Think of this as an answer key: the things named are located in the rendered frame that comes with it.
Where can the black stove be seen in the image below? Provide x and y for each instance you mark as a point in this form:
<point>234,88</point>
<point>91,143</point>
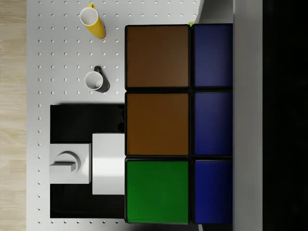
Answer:
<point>81,120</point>

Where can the black mug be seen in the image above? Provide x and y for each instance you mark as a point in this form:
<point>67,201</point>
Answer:
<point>93,80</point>

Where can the yellow mug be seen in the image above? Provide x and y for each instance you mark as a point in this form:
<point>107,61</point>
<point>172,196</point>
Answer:
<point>96,27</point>

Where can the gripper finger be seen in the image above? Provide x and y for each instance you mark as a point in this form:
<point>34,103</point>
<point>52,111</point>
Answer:
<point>216,12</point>
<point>216,227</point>

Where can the puzzle cube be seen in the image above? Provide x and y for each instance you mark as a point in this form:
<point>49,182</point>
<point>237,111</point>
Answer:
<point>157,122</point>

